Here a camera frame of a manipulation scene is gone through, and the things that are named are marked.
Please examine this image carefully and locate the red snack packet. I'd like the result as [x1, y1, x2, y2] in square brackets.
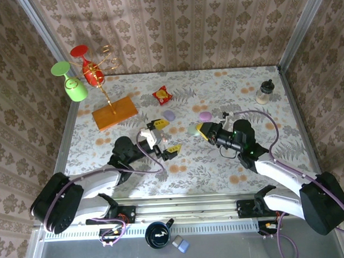
[151, 85, 174, 107]

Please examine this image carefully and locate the floral patterned tablecloth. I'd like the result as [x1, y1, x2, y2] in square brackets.
[52, 64, 321, 203]

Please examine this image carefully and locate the glass jar with black lid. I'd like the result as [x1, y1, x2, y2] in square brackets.
[254, 79, 275, 106]

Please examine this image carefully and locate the aluminium base crossbeam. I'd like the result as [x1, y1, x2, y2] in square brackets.
[32, 188, 344, 229]

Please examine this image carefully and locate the green wine glass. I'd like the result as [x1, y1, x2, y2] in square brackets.
[50, 59, 89, 104]

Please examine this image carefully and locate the red wine glass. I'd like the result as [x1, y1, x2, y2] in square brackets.
[70, 43, 106, 88]

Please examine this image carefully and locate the black mug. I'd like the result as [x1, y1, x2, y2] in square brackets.
[144, 218, 177, 250]

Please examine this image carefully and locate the small grey box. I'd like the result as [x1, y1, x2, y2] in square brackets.
[171, 235, 185, 248]

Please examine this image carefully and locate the small blue box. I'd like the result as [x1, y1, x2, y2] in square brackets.
[177, 239, 191, 255]

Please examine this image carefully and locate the grey metal shelf sheet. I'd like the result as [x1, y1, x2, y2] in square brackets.
[21, 214, 344, 258]

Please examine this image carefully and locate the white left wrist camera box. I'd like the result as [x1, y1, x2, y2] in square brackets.
[139, 126, 164, 150]

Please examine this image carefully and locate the thin black cable loop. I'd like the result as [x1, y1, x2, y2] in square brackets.
[219, 147, 240, 159]

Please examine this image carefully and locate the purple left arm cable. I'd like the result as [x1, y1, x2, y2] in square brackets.
[40, 129, 169, 249]

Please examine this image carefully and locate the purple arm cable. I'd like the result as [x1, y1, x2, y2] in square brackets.
[40, 129, 169, 249]
[226, 106, 344, 258]

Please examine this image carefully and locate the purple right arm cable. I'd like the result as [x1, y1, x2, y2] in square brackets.
[226, 106, 344, 258]

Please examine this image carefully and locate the aluminium table edge rail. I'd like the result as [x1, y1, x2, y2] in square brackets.
[276, 63, 330, 195]
[41, 100, 85, 208]

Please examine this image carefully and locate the white slotted cable duct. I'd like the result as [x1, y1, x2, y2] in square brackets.
[44, 220, 258, 241]

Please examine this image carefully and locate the black connector board with wires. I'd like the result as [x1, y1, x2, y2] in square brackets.
[257, 220, 281, 237]
[98, 227, 124, 244]

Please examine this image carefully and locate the aluminium frame post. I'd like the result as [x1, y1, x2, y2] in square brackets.
[15, 0, 73, 76]
[274, 0, 334, 71]

